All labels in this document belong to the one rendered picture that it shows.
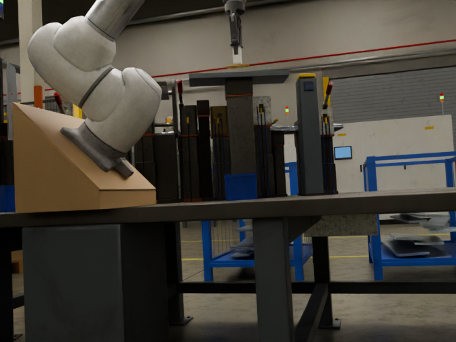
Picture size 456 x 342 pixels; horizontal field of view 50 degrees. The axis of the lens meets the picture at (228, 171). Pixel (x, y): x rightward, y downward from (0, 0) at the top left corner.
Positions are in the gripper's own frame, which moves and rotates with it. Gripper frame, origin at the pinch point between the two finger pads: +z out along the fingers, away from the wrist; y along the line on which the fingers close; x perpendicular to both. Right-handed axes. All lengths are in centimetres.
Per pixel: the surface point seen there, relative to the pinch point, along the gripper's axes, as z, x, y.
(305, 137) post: 32.1, -23.2, 4.6
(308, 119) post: 25.3, -24.8, 5.0
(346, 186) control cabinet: 42, -49, 804
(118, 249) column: 65, 22, -61
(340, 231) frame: 71, -34, 59
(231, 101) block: 17.6, 2.6, -3.1
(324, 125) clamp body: 25.6, -30.3, 23.3
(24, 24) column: -283, 512, 608
